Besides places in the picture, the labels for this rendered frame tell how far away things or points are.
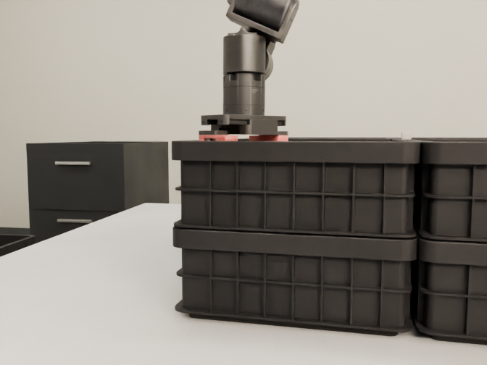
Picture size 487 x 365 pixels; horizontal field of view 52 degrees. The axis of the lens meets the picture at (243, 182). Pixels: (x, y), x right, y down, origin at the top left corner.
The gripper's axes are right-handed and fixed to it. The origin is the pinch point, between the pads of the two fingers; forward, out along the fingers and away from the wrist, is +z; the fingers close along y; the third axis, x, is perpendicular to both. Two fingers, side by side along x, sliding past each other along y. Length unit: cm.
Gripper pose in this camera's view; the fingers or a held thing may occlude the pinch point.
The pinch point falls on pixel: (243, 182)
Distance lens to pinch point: 69.2
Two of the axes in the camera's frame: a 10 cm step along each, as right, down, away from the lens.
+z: -0.1, 10.0, 1.0
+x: 5.8, 0.8, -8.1
